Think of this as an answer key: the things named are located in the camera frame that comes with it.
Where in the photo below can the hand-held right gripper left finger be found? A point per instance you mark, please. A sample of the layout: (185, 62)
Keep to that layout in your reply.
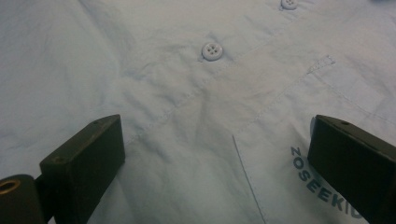
(84, 165)

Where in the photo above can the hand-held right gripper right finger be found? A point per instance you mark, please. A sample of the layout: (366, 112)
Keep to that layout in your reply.
(351, 165)

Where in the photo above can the light blue shirt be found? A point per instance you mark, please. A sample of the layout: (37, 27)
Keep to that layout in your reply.
(193, 93)

